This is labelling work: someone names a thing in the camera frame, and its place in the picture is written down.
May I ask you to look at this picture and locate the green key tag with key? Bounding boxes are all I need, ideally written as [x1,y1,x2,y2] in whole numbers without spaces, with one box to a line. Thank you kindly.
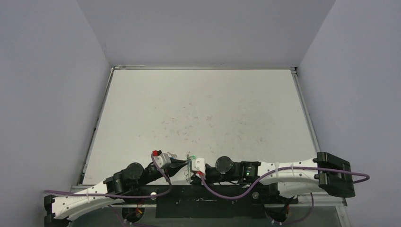
[168,152,177,159]

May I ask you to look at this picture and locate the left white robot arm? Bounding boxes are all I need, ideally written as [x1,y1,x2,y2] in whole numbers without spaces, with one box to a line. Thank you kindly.
[44,156,188,227]

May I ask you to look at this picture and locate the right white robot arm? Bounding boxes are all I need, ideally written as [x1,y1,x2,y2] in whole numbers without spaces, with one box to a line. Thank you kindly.
[189,152,355,203]

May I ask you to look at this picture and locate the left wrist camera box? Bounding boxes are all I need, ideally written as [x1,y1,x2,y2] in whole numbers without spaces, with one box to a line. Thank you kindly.
[152,150,172,169]

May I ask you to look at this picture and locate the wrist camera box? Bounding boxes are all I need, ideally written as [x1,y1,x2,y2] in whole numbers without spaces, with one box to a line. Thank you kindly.
[190,158,206,174]
[152,150,172,169]

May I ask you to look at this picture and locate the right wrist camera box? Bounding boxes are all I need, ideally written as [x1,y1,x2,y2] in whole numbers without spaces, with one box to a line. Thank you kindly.
[190,158,206,174]

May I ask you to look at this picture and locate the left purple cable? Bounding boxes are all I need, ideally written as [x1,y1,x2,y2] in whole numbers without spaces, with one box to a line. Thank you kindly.
[44,152,173,227]

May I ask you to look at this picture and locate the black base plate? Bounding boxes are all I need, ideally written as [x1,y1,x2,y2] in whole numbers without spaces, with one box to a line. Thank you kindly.
[122,184,298,222]

